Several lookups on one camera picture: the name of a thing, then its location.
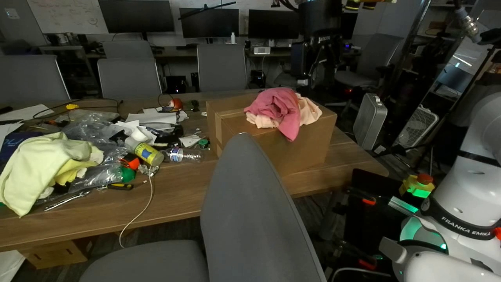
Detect pink shirt with orange print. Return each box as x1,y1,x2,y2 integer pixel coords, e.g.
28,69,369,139
242,86,303,142

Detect peach shirt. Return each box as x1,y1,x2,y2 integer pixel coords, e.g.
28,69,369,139
244,94,323,131

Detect brown cardboard box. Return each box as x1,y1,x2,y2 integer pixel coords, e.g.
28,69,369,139
204,92,338,177

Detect grey office chair holding shirts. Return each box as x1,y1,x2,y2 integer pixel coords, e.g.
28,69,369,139
79,133,328,282

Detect small white card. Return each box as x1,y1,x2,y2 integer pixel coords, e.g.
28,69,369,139
176,133,203,148

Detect clear plastic water bottle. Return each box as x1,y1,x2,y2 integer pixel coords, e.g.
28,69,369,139
165,147,203,164

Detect red ball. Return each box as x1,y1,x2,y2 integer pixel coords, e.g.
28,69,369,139
164,97,186,112

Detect white paper sheets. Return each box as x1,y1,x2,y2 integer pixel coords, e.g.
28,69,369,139
123,106,181,133

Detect can with yellow blue label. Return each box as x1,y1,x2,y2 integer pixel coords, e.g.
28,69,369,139
131,141,165,170

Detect black computer monitor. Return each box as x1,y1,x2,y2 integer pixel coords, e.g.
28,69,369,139
247,7,302,40
178,6,240,39

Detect orange and black toy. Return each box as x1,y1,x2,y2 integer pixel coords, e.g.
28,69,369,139
121,153,142,172

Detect white space heater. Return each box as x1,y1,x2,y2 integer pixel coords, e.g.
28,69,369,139
352,92,389,152

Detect green ball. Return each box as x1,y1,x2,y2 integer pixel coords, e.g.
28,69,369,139
118,164,139,185

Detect black equipment case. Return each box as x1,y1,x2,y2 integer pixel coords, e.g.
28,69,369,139
344,167,410,253

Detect clear plastic bag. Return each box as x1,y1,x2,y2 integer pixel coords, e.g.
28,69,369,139
60,114,137,191

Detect white slatted basket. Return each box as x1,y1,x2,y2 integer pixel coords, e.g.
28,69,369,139
392,105,439,150

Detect green and orange block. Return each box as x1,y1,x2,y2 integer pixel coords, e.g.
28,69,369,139
399,172,436,200

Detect yellow black screwdriver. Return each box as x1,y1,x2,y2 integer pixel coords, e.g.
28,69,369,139
48,100,81,112

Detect yellow cloth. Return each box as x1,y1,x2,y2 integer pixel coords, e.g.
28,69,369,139
0,130,104,219

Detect white paper sheet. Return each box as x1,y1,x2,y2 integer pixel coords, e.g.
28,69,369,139
0,103,54,125

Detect thin white cable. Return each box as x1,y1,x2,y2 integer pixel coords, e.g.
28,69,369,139
117,170,156,250

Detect large dark wall screen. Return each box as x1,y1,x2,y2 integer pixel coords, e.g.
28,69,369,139
96,0,176,34

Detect white wall board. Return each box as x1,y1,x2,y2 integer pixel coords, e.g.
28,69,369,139
24,0,109,36

